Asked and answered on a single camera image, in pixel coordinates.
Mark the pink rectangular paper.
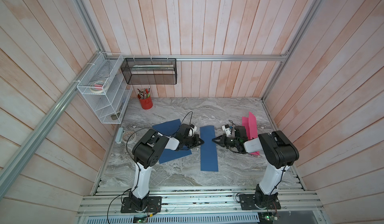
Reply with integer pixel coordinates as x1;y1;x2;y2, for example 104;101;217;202
242;112;258;140

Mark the tape roll on table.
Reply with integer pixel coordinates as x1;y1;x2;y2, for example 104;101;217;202
122;130;137;145

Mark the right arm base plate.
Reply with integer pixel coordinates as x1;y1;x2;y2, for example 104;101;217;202
236;193;281;211

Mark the black mesh wall basket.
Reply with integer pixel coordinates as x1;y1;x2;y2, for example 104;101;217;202
121;58;178;85

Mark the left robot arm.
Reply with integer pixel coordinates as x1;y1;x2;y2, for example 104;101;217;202
129;124;205;209

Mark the blue paper sheet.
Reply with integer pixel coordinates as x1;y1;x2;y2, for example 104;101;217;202
200;125;219;172
152;119;192;164

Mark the red pen cup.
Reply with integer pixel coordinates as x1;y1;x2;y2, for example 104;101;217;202
137;87;153;110

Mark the aluminium frame rail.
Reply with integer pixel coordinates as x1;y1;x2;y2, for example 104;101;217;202
77;188;324;217

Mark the tape roll in rack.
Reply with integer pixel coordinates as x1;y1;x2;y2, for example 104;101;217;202
89;80;110;94

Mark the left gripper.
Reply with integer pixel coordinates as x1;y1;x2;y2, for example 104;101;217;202
183;134;205;149

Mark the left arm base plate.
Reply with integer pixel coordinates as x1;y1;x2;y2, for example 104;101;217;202
121;196;162;214

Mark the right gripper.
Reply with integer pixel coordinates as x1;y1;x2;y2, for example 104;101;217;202
212;133;239;148

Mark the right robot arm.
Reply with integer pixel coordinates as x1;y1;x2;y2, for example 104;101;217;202
212;126;300;209

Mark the white wire shelf rack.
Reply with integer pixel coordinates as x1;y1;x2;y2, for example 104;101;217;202
77;52;132;124

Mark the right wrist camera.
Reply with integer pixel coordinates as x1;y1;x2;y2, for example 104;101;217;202
222;124;234;137

